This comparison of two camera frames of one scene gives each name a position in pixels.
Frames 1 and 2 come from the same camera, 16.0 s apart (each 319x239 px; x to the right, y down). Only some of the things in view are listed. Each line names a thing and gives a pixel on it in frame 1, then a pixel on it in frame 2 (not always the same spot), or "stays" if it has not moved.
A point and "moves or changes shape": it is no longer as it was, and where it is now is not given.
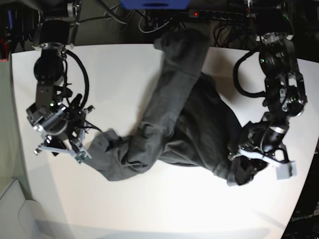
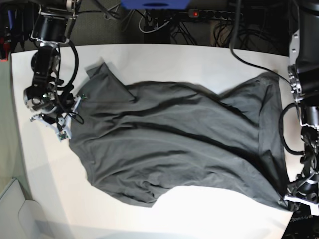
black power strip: [222, 15] stays
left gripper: [70, 140] → [61, 122]
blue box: [155, 4] stays
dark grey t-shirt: [190, 120] moves or changes shape
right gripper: [258, 141] → [305, 190]
